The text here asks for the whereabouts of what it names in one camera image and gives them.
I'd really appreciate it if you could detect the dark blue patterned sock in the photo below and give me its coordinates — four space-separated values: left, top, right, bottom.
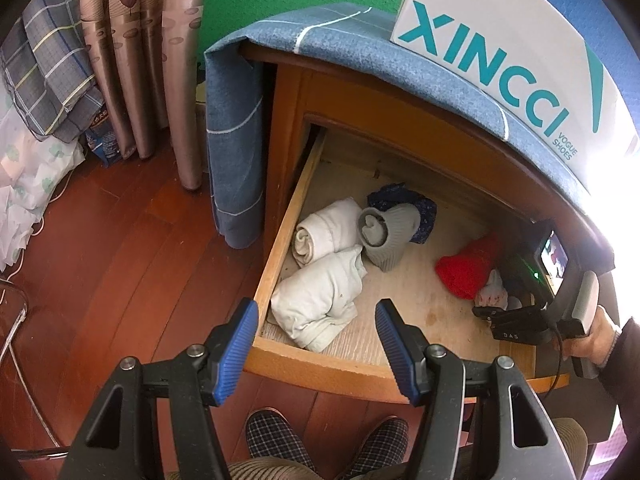
367 183 438 246

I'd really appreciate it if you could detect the red sock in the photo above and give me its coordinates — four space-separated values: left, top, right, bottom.
435 235 502 301

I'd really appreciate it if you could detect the grey sock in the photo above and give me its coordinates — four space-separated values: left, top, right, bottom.
357 205 421 273

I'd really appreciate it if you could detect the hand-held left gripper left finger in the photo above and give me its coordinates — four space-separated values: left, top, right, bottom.
57 297 261 480

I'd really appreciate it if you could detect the brown patterned curtain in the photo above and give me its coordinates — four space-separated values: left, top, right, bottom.
80 0 213 191

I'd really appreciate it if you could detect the white green-patterned bedding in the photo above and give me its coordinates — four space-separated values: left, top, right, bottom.
0 95 88 273

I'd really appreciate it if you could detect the white shoe box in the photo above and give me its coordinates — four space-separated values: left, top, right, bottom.
390 0 640 196

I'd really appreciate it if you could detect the large cream underwear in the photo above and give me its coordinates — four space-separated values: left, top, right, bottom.
270 245 368 353

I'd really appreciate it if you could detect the black cable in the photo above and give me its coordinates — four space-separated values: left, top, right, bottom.
542 325 563 401

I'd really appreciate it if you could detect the small white pink sock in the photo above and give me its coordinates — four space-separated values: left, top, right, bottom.
474 269 521 311

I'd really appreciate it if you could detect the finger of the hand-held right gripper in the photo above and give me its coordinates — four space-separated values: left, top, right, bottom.
472 304 538 322

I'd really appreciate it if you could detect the grey plaid cloth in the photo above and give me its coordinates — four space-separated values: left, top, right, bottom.
0 0 103 143

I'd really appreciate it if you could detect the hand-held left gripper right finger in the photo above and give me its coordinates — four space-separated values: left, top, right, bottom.
375 299 581 480

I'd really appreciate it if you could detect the white cable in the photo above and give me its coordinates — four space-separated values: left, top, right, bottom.
0 162 73 448

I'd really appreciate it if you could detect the person's right hand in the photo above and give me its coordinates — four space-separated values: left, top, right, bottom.
585 308 623 368

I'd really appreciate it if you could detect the wooden nightstand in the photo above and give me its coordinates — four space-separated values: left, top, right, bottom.
240 42 616 411

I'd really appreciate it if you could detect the person's right forearm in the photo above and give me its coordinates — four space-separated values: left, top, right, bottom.
597 317 640 441

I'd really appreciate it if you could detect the blue foam mat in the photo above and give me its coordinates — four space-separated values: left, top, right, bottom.
565 0 640 131

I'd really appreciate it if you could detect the blue lined cloth cover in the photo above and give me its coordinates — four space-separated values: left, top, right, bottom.
204 2 618 261

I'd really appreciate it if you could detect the blue printed packet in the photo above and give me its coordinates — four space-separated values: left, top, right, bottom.
82 107 123 168

